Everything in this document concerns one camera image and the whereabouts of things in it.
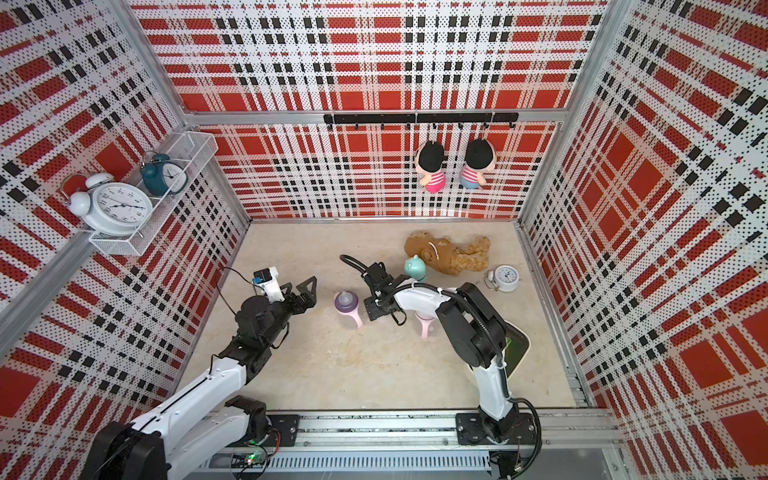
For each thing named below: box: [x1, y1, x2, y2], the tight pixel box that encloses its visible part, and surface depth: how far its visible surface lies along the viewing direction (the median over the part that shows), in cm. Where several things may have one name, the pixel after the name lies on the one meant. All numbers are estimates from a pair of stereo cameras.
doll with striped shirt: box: [460, 138, 497, 190], surface depth 97 cm
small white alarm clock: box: [484, 264, 521, 292], surface depth 103 cm
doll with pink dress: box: [415, 140, 448, 194], surface depth 99 cm
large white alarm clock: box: [60, 172, 153, 238], surface depth 63 cm
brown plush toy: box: [405, 230, 491, 276], surface depth 101 cm
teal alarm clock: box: [140, 153, 188, 197], surface depth 74 cm
